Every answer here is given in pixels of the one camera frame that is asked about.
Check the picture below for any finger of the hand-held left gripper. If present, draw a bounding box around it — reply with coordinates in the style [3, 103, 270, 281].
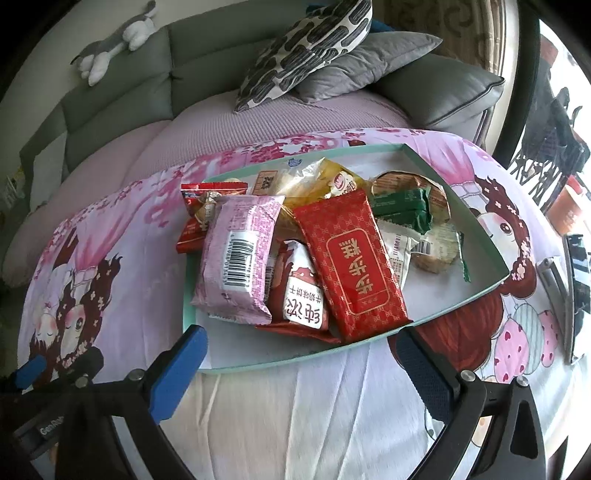
[15, 354, 48, 389]
[61, 346, 105, 389]

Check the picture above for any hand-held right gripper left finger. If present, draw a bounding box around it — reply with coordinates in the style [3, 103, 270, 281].
[55, 324, 208, 480]

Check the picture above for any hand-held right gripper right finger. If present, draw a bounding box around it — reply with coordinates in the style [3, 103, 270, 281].
[396, 326, 553, 480]

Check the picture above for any teal cardboard box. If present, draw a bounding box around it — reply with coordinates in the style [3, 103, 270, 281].
[182, 143, 511, 373]

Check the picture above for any pink snack packet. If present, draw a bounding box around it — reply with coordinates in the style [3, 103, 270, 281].
[191, 194, 287, 325]

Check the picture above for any white snack packet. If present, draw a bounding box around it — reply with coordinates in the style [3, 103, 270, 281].
[379, 219, 419, 289]

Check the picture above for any round pastry green-edged wrapper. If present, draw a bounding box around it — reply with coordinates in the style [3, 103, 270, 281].
[409, 220, 473, 284]

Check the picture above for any red gold-patterned snack packet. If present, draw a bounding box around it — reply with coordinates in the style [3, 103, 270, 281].
[292, 190, 414, 345]

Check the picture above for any red picture-print snack packet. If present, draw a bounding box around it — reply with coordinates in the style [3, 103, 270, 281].
[176, 181, 249, 255]

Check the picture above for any red white-label biscuit packet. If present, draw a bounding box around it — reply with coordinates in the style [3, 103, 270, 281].
[256, 240, 343, 345]

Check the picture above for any green snack packet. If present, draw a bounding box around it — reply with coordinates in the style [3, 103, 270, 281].
[370, 187, 434, 233]

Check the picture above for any orange pastry packet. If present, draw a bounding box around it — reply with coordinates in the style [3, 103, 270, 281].
[372, 171, 451, 225]

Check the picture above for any yellow pastry packet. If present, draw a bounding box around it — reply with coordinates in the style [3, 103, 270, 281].
[277, 157, 362, 209]

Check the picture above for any pink cartoon printed blanket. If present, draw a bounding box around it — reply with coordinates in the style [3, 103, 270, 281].
[16, 127, 591, 480]

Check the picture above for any brown box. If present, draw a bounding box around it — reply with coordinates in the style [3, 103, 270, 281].
[547, 178, 588, 236]

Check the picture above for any pink quilted sofa cover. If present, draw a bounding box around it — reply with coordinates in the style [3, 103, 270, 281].
[2, 90, 417, 288]

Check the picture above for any grey sofa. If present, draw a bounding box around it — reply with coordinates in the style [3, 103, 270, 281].
[18, 9, 507, 214]

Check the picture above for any black lattice chair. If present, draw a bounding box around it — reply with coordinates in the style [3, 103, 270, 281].
[508, 88, 591, 204]

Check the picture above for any grey pillow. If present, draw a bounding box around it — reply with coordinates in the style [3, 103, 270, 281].
[293, 31, 443, 103]

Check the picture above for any grey white plush toy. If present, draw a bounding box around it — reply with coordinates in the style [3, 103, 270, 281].
[70, 0, 158, 88]

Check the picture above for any black white patterned pillow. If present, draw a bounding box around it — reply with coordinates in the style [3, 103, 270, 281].
[235, 0, 374, 113]

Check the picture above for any patterned curtain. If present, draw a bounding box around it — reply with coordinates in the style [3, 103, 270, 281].
[383, 0, 523, 75]

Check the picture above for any wall socket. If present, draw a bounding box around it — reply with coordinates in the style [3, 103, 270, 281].
[0, 171, 27, 209]

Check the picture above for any dark door frame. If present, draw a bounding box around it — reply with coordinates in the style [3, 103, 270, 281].
[491, 8, 556, 170]

